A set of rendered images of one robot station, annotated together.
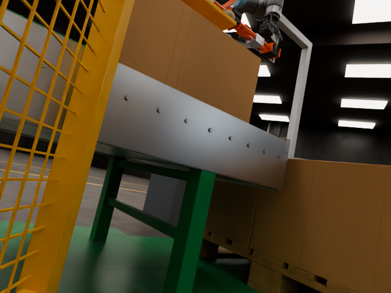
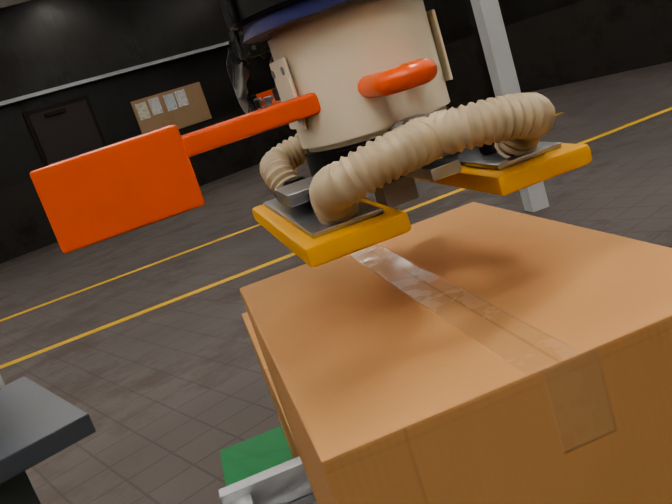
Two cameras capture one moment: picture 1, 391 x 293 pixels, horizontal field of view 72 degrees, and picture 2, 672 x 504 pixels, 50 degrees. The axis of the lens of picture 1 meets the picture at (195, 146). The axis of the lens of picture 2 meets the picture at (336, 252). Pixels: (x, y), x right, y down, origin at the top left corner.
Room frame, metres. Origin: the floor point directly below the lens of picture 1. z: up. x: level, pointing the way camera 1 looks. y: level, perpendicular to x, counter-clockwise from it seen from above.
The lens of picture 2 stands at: (0.78, 0.91, 1.21)
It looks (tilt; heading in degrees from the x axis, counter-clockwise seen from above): 13 degrees down; 299
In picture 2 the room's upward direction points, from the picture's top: 18 degrees counter-clockwise
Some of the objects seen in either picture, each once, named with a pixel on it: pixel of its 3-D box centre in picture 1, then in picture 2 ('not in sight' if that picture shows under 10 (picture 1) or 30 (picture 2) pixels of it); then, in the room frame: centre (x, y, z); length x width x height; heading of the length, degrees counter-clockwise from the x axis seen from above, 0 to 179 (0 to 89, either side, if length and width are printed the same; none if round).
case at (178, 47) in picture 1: (170, 82); (470, 431); (1.09, 0.16, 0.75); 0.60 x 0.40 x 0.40; 128
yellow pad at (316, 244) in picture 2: not in sight; (312, 204); (1.16, 0.22, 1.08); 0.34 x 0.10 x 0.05; 129
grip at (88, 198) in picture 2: not in sight; (122, 183); (1.10, 0.56, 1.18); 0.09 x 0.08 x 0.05; 39
